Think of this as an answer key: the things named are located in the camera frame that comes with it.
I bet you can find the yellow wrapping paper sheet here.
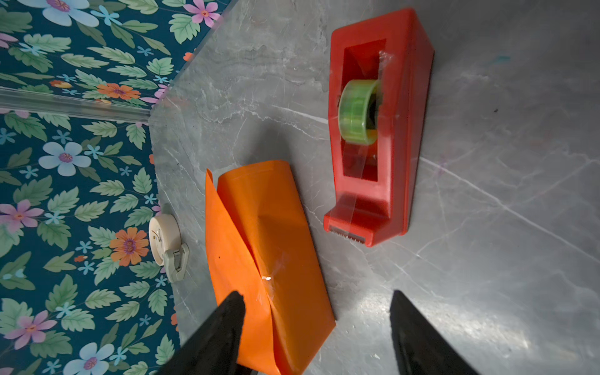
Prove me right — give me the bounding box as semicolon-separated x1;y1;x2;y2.
205;160;335;374

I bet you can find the round white analog clock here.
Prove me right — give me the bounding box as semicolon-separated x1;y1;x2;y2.
148;214;190;283

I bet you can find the green tape roll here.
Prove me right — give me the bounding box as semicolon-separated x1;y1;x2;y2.
338;80;381;146

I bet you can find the aluminium frame strut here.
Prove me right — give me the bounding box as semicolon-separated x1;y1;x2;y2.
1;86;152;123

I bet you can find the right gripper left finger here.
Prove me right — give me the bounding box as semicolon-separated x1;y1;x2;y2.
158;292;248;375

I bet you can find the red tape dispenser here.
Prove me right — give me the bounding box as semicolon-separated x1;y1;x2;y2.
324;8;434;247

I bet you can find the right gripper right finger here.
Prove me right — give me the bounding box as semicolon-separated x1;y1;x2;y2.
390;290;478;375

